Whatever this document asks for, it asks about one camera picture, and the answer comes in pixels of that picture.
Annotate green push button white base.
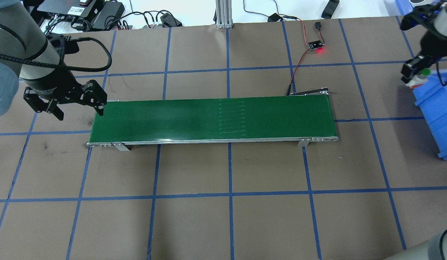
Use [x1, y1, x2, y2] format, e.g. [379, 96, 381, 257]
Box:
[405, 69, 432, 89]

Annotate blue plastic bin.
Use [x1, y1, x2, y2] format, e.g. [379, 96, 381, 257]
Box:
[412, 69, 447, 161]

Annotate black electronics box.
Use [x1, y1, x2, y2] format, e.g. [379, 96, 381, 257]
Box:
[36, 0, 105, 21]

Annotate large black power brick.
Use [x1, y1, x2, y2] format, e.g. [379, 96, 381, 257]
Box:
[92, 0, 126, 31]

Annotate small circuit board red light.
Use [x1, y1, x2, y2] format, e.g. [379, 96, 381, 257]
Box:
[308, 41, 325, 55]

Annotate black power adapter brick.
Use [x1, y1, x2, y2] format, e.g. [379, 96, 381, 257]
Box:
[320, 0, 340, 20]

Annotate black barrel plug lead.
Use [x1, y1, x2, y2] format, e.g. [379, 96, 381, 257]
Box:
[314, 22, 327, 43]

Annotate black mains plug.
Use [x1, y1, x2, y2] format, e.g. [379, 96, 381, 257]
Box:
[159, 13, 183, 28]

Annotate green conveyor belt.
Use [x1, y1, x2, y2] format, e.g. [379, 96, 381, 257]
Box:
[86, 87, 339, 152]

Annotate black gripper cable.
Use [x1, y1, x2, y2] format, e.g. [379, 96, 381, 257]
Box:
[0, 36, 113, 72]
[437, 58, 447, 87]

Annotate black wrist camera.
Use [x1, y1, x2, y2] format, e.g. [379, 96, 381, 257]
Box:
[400, 2, 441, 31]
[47, 33, 82, 55]

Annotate tangled red black cables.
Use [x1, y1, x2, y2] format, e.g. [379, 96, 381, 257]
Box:
[113, 10, 163, 31]

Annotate thin red wire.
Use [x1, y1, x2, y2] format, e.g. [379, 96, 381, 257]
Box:
[279, 14, 313, 46]

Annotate red black conveyor wire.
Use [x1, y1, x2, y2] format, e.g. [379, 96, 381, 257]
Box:
[287, 47, 313, 96]

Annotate aluminium profile post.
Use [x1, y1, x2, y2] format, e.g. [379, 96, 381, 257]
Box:
[214, 0, 234, 30]

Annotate thin black looped cable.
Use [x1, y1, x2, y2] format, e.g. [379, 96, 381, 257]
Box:
[243, 0, 280, 17]

